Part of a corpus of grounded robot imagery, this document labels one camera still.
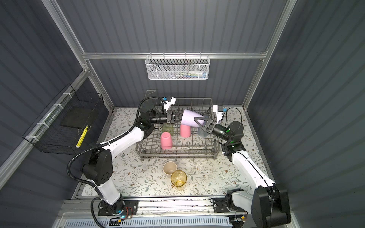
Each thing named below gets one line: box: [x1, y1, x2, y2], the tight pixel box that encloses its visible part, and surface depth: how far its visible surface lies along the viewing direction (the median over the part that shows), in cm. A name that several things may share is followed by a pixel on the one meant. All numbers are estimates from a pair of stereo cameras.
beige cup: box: [162, 161, 178, 179], surface depth 86 cm
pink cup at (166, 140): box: [160, 132, 173, 150], surface depth 88 cm
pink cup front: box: [180, 123, 192, 138], surface depth 96 cm
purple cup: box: [181, 108, 205, 128], surface depth 67 cm
